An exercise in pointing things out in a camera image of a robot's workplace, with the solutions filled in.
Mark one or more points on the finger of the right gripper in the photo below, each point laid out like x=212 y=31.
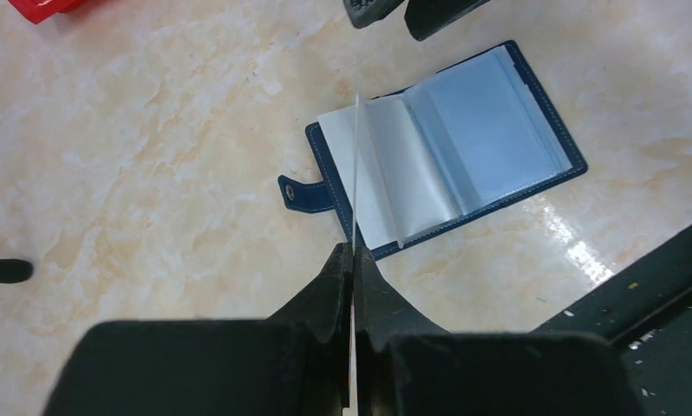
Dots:
x=424 y=18
x=363 y=13

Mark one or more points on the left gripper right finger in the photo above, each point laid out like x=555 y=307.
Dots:
x=408 y=365

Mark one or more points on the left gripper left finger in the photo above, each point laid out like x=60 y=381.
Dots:
x=293 y=362

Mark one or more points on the navy blue card holder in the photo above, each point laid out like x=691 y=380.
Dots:
x=471 y=139

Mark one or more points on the pink tripod stand legs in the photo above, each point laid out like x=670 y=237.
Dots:
x=15 y=271

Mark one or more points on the left red plastic bin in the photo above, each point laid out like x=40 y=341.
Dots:
x=36 y=11

